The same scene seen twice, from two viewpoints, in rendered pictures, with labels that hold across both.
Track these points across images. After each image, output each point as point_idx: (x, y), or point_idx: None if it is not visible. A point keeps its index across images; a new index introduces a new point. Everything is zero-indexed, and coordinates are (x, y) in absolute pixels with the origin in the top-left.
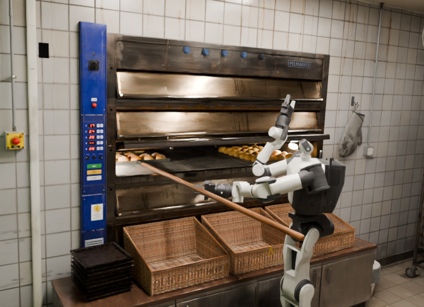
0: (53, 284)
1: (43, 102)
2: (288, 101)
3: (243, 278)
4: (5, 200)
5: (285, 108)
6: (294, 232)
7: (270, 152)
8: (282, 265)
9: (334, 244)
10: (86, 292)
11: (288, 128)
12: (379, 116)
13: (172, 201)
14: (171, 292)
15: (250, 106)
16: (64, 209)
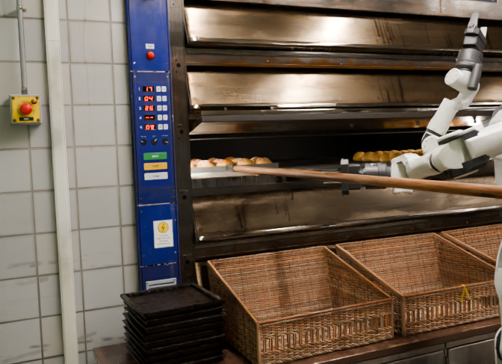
0: (95, 353)
1: (70, 51)
2: (476, 22)
3: (420, 341)
4: (15, 211)
5: (471, 36)
6: None
7: (452, 113)
8: (488, 320)
9: None
10: (146, 361)
11: (481, 67)
12: None
13: (286, 219)
14: (293, 362)
15: (403, 63)
16: (110, 229)
